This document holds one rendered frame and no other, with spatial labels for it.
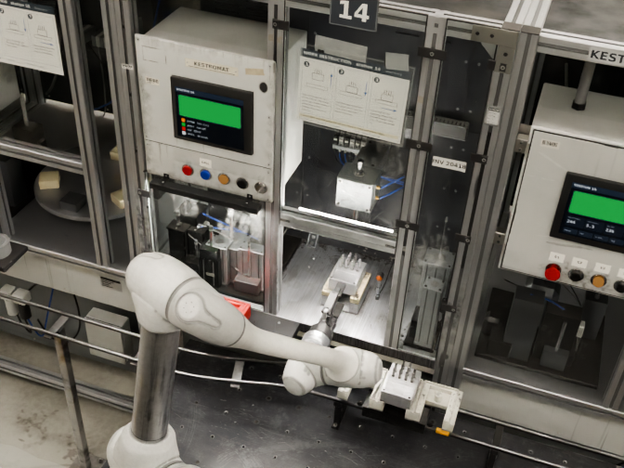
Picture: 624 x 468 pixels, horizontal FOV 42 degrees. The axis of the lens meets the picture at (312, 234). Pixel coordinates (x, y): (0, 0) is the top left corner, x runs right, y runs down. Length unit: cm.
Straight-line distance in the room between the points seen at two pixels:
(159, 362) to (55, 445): 155
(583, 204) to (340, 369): 78
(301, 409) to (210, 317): 94
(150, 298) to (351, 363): 62
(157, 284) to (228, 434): 85
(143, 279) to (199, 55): 66
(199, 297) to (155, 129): 76
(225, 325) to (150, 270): 23
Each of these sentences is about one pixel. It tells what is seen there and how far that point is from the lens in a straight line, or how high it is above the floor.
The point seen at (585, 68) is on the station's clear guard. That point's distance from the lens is 207.
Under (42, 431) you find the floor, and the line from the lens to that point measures 371.
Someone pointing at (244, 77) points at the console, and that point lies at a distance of 227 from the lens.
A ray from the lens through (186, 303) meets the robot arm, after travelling 190.
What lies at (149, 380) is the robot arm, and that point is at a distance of 219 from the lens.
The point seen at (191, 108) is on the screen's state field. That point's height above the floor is 165.
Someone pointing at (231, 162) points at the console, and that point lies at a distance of 243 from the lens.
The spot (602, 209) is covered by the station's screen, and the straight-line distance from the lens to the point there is 219.
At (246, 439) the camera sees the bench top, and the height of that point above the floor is 68.
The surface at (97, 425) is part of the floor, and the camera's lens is 367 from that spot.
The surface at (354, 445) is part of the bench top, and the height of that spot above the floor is 68.
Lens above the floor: 280
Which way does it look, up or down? 38 degrees down
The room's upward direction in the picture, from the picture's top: 3 degrees clockwise
